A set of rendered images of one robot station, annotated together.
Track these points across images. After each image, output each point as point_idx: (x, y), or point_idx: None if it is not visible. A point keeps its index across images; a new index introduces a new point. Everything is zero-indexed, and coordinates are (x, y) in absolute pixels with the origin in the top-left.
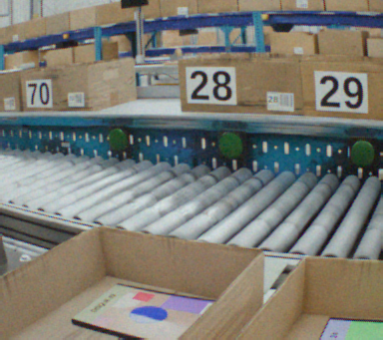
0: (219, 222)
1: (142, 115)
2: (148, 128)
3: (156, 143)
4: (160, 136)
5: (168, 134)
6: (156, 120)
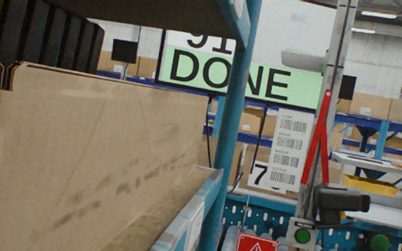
0: None
1: None
2: None
3: None
4: None
5: None
6: None
